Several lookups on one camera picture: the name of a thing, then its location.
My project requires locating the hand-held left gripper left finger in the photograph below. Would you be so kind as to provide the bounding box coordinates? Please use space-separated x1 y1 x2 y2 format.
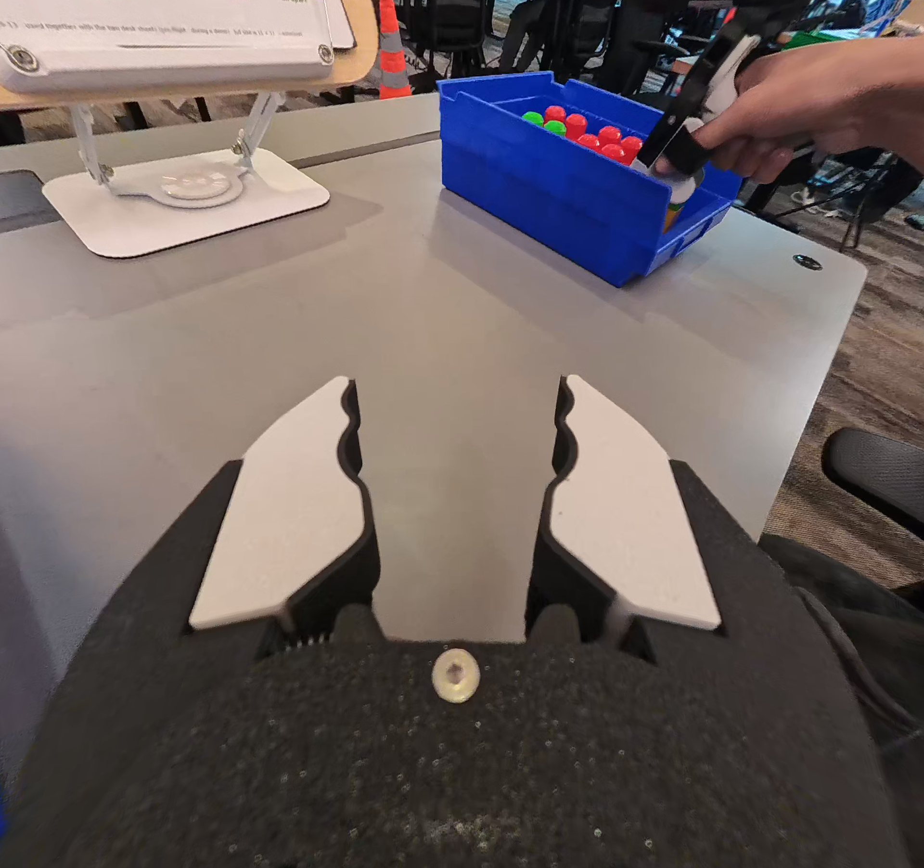
188 376 381 641

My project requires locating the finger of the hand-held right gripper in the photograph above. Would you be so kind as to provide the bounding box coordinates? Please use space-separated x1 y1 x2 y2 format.
652 164 706 206

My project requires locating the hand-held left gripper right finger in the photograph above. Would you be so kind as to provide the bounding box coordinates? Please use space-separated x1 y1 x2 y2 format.
526 374 723 648

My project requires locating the blue plastic storage bin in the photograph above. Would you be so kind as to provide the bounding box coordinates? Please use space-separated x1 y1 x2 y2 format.
436 72 744 287

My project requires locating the grey desk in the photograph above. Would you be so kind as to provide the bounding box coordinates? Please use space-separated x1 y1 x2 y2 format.
0 91 867 811

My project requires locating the person's right hand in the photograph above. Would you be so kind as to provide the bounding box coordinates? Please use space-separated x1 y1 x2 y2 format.
693 41 879 183

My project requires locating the red toy block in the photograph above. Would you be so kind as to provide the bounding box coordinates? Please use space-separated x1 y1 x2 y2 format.
543 104 587 141
598 126 645 165
576 133 628 165

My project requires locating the orange traffic cone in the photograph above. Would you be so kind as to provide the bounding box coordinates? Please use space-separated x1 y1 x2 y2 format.
377 0 412 100

